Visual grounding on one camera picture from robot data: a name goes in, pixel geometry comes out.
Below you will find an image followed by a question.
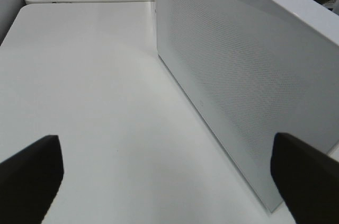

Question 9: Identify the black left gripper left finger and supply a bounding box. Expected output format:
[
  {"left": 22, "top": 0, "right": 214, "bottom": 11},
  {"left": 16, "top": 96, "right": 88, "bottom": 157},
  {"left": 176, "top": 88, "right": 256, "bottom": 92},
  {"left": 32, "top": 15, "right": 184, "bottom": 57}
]
[{"left": 1, "top": 135, "right": 64, "bottom": 223}]

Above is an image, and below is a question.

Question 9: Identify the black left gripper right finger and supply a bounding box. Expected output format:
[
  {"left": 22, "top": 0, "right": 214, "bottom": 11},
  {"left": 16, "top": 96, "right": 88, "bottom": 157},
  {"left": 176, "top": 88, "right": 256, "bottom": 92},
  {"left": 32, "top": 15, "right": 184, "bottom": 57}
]
[{"left": 270, "top": 132, "right": 338, "bottom": 223}]

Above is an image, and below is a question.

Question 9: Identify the white microwave door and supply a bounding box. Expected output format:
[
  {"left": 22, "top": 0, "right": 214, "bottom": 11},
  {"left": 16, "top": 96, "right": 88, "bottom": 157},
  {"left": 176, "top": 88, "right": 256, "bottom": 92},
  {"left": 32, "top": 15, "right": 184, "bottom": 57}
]
[{"left": 156, "top": 0, "right": 338, "bottom": 212}]

